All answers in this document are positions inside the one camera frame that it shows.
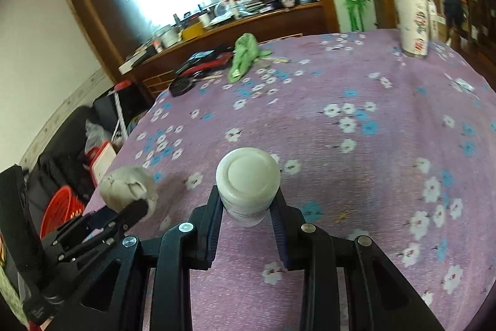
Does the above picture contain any black red tool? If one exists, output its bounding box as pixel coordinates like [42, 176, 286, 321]
[175, 50, 234, 77]

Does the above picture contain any white plastic jar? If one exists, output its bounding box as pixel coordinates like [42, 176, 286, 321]
[215, 147, 281, 227]

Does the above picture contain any purple floral tablecloth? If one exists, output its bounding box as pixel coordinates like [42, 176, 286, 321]
[113, 30, 495, 330]

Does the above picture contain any wooden counter shelf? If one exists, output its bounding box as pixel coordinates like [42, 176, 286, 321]
[123, 2, 339, 99]

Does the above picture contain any white red-rimmed board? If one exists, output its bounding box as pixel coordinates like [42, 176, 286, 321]
[85, 140, 117, 186]

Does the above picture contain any green crumpled cloth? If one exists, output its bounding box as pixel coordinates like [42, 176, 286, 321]
[227, 33, 271, 84]

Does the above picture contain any black leather sofa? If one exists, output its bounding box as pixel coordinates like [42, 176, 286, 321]
[18, 105, 102, 208]

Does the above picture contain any white paper cup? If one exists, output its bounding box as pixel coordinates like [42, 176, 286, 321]
[394, 0, 430, 59]

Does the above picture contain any yellow container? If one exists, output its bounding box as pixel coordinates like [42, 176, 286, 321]
[181, 22, 205, 41]

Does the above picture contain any red plastic mesh basket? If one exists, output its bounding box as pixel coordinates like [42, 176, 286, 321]
[39, 186, 85, 239]

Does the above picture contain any clear plastic bag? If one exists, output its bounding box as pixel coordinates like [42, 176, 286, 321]
[85, 120, 111, 154]

